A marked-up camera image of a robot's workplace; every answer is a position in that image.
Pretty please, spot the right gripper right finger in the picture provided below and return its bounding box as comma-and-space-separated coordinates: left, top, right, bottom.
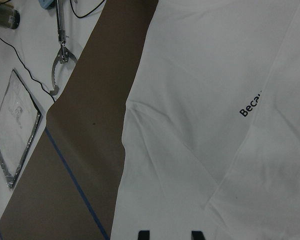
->
191, 230, 206, 240

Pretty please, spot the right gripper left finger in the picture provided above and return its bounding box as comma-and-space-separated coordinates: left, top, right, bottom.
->
137, 230, 149, 240

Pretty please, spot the black cable on desk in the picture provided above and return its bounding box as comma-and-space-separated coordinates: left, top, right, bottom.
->
0, 31, 56, 102

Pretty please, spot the white long-sleeve printed shirt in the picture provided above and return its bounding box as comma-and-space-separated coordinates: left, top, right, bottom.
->
110, 0, 300, 240

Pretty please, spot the metal reacher grabber tool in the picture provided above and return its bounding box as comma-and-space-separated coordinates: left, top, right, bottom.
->
49, 0, 78, 96

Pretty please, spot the dark cylinder on desk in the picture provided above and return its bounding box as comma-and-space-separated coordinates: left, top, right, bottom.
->
0, 4, 20, 30

